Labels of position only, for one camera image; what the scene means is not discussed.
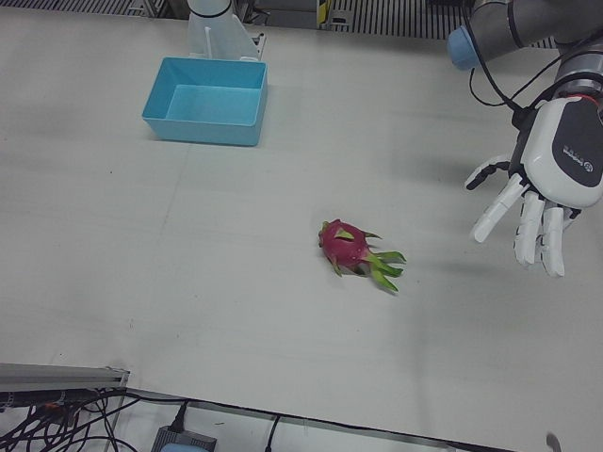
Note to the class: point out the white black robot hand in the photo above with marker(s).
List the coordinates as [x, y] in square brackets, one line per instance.
[546, 146]

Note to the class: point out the red dragon fruit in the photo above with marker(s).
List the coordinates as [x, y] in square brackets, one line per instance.
[346, 245]

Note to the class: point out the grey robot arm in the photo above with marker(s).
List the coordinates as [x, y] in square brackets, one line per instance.
[518, 23]

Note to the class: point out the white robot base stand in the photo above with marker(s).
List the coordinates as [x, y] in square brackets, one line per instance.
[216, 33]

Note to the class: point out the yellow black striped marker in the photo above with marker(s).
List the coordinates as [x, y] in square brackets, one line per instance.
[323, 10]

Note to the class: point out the light blue plastic bin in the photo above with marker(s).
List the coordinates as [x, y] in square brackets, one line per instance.
[207, 101]

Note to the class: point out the grey power adapter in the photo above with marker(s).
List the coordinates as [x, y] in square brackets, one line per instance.
[181, 440]

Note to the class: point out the ribbed metal frame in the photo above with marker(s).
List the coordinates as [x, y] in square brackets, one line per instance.
[400, 11]

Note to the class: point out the aluminium profile rail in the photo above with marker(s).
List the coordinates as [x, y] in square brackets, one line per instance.
[56, 374]

